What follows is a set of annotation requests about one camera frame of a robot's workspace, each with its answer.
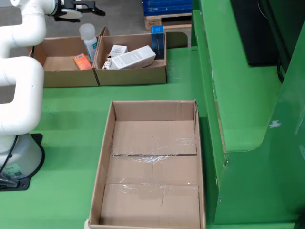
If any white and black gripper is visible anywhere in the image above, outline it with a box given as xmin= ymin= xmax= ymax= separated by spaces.
xmin=53 ymin=0 xmax=106 ymax=23

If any small open cardboard box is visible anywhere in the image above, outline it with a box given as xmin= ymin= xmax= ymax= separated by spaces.
xmin=30 ymin=35 xmax=101 ymax=88

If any cardboard box with raised flap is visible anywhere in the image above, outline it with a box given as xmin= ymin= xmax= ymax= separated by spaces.
xmin=92 ymin=26 xmax=167 ymax=86

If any large shallow cardboard tray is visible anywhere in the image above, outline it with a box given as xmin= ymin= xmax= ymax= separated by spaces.
xmin=88 ymin=99 xmax=207 ymax=229

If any white bottle with teal label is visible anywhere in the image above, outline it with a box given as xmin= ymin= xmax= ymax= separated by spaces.
xmin=79 ymin=23 xmax=98 ymax=62

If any small white spotted carton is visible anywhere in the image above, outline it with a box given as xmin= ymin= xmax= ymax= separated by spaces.
xmin=102 ymin=44 xmax=128 ymax=70

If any long white carton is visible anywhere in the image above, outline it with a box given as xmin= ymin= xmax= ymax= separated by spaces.
xmin=110 ymin=45 xmax=157 ymax=70

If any tall blue carton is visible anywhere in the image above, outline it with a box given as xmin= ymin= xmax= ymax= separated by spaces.
xmin=151 ymin=25 xmax=165 ymax=60

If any blue plastic crate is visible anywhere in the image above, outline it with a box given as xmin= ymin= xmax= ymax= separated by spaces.
xmin=142 ymin=0 xmax=193 ymax=17

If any wooden pallet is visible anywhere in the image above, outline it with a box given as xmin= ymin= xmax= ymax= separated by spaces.
xmin=144 ymin=13 xmax=193 ymax=31

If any green metal machine housing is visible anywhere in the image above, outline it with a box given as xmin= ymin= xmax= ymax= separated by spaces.
xmin=190 ymin=0 xmax=305 ymax=229

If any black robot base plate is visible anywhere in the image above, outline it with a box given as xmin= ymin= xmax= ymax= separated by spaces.
xmin=0 ymin=133 xmax=46 ymax=191

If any black looped cable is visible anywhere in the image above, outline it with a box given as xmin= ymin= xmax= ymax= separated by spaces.
xmin=276 ymin=53 xmax=286 ymax=83

